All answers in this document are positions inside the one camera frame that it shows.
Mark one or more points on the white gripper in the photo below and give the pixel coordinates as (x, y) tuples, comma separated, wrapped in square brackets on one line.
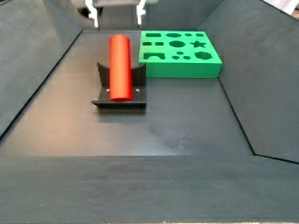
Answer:
[(93, 4)]

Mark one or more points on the black cradle stand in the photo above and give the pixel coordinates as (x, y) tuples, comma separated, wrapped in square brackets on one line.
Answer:
[(139, 100)]

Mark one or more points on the green shape sorter block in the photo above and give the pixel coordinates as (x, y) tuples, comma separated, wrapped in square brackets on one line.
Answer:
[(179, 54)]

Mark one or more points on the red cylinder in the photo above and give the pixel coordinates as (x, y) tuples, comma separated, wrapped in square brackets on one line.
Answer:
[(121, 76)]

